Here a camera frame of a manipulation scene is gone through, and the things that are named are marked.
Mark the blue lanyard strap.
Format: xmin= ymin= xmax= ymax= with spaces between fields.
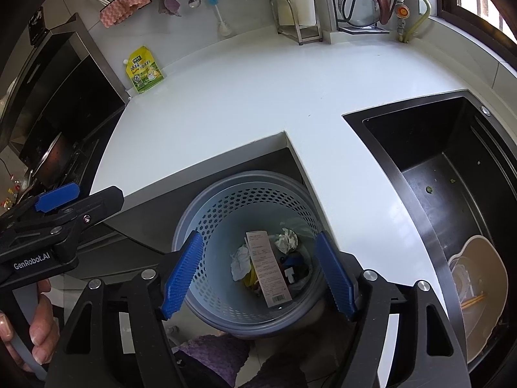
xmin=280 ymin=251 xmax=310 ymax=287

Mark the pink package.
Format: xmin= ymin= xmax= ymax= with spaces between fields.
xmin=245 ymin=230 xmax=292 ymax=307

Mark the grey perforated trash bin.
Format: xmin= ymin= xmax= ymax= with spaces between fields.
xmin=173 ymin=171 xmax=326 ymax=338

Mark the black kitchen sink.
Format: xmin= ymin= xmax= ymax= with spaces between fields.
xmin=343 ymin=90 xmax=516 ymax=382

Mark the person's left hand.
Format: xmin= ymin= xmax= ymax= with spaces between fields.
xmin=0 ymin=279 xmax=59 ymax=372

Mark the grey crumpled paper ball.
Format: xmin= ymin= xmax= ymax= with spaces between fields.
xmin=274 ymin=228 xmax=299 ymax=255

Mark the purple fuzzy sleeve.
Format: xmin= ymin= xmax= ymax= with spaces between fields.
xmin=173 ymin=334 xmax=253 ymax=387

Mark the black stove hood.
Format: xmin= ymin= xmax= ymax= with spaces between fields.
xmin=1 ymin=14 xmax=129 ymax=194

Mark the beige bowl in sink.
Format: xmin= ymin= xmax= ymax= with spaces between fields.
xmin=448 ymin=235 xmax=508 ymax=362

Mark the yellow green spout pouch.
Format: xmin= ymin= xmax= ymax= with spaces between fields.
xmin=123 ymin=46 xmax=164 ymax=94

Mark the pink striped cloth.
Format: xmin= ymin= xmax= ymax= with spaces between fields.
xmin=100 ymin=0 xmax=151 ymax=28

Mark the purple hanging cloth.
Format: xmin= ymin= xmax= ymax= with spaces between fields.
xmin=158 ymin=0 xmax=181 ymax=17

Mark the white blue dish brush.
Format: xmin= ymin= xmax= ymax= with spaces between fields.
xmin=208 ymin=0 xmax=233 ymax=38

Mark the yellow gas hose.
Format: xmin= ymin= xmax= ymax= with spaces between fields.
xmin=397 ymin=0 xmax=433 ymax=45

